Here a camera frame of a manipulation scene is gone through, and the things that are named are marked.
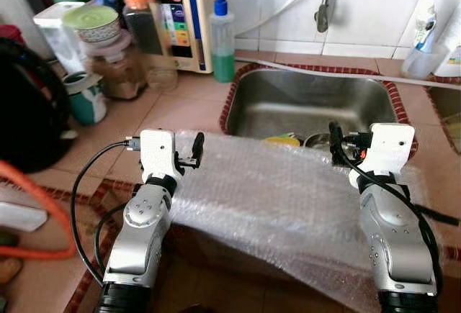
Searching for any grey metal sink faucet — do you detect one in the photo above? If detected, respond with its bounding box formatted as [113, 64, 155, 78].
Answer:
[315, 0, 344, 34]

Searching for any clear pitcher with white lid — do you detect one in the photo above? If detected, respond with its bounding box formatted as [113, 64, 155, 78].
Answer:
[32, 1, 86, 76]

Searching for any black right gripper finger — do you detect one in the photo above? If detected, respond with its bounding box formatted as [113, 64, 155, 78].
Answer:
[328, 121, 345, 168]

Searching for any green soap bottle blue cap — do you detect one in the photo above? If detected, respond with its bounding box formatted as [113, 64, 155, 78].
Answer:
[209, 0, 238, 84]

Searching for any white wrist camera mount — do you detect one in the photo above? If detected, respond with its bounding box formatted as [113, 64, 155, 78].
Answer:
[351, 123, 417, 181]
[137, 130, 185, 185]

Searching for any beige water purifier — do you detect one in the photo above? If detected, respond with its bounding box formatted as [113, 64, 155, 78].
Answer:
[139, 0, 218, 75]

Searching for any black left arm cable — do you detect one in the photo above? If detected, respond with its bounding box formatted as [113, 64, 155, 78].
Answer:
[70, 139, 141, 286]

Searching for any clear cup with tube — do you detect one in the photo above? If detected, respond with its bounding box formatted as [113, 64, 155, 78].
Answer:
[401, 4, 442, 81]

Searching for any jar of brown powder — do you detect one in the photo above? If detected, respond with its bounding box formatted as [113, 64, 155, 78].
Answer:
[81, 31, 149, 101]

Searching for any clear bubble wrap sheet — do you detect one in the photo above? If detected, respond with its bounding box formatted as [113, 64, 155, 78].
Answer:
[169, 130, 448, 311]

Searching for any steel sink basin with dishes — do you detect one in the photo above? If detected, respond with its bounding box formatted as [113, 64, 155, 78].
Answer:
[426, 86, 461, 153]

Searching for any large steel sink basin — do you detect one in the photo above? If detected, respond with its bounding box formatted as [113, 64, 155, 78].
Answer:
[220, 68, 401, 148]

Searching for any green and white mug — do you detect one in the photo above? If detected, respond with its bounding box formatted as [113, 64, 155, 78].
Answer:
[61, 71, 109, 126]

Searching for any black electric kettle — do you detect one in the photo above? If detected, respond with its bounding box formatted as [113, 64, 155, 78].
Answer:
[0, 36, 77, 174]

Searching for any empty clear glass jar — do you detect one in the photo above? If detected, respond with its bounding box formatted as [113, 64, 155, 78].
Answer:
[144, 40, 180, 91]

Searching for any red container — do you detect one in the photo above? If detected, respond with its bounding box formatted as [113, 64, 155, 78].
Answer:
[0, 24, 27, 45]

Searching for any patterned bowl with green lid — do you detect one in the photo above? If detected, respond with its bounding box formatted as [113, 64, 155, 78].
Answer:
[61, 4, 122, 45]

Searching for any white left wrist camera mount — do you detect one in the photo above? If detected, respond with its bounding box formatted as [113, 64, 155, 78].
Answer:
[137, 130, 185, 185]

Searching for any yellow plastic bowl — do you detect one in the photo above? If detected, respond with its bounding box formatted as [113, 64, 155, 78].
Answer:
[263, 135, 303, 148]

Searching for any white plastic box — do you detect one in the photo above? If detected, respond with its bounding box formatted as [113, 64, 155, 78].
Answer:
[0, 201, 50, 233]

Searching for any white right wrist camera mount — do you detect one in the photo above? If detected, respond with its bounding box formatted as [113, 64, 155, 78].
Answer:
[351, 123, 417, 181]

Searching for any thin white counter pipe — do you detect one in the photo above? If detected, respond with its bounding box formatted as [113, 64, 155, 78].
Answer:
[238, 54, 461, 85]

